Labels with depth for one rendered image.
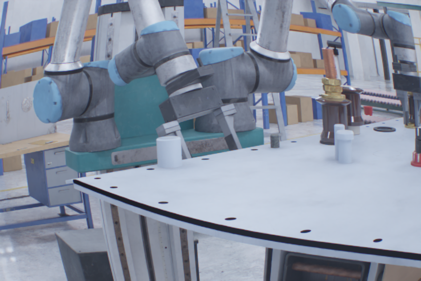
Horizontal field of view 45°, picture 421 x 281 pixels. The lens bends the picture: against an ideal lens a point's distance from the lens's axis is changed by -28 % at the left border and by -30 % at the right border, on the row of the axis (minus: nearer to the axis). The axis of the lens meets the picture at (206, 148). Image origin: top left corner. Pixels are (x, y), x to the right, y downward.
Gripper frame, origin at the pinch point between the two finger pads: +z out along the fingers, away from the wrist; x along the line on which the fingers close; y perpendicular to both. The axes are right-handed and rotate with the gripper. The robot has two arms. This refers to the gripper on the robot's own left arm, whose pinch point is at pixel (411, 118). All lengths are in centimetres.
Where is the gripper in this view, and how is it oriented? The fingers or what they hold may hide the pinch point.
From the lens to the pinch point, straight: 164.1
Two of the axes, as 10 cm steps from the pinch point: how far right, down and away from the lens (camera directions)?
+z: 0.4, 9.9, 1.6
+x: -6.5, -0.9, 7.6
